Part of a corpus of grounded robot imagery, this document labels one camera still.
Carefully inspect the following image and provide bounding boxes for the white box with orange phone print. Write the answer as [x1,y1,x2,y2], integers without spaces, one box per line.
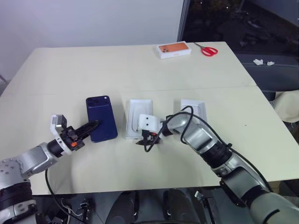
[155,42,193,60]

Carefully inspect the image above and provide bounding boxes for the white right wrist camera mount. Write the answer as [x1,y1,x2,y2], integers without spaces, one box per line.
[137,113,162,133]

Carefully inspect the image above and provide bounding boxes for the red handled scissors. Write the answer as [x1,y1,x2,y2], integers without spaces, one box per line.
[193,42,219,57]

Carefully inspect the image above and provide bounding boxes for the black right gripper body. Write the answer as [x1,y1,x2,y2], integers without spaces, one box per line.
[141,130,163,146]

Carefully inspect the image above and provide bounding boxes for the dark blue smartphone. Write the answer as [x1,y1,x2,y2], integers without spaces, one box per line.
[85,95,118,144]

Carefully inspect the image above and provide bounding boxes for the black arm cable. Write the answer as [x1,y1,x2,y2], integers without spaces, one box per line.
[44,167,79,224]
[143,105,277,195]

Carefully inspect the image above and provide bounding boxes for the empty white box lid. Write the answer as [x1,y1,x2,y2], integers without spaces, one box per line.
[180,98,208,126]

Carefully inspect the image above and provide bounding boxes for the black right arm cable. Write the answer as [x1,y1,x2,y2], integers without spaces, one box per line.
[143,105,277,195]

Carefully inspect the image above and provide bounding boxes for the white box with brown inside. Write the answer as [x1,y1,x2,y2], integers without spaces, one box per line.
[126,99,154,141]

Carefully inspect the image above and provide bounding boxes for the grey window frame post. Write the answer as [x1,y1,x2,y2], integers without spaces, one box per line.
[176,0,192,43]

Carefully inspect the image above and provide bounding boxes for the dark rounded shape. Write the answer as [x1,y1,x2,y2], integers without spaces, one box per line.
[109,190,141,224]
[163,189,199,224]

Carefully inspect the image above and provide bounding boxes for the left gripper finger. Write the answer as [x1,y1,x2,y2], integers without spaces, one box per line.
[80,123,100,139]
[77,119,102,133]

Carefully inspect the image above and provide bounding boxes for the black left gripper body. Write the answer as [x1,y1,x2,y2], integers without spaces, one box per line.
[59,126,86,153]

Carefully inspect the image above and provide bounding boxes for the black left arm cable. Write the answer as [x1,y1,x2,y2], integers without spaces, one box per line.
[44,167,79,224]

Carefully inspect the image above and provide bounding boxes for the black clamp bracket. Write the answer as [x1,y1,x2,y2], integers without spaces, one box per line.
[78,197,93,220]
[194,190,214,224]

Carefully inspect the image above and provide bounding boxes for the dark grey bench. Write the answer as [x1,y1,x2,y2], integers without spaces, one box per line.
[234,54,299,103]

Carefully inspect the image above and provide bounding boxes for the thin white cable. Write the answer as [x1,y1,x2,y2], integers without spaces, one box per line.
[61,197,83,217]

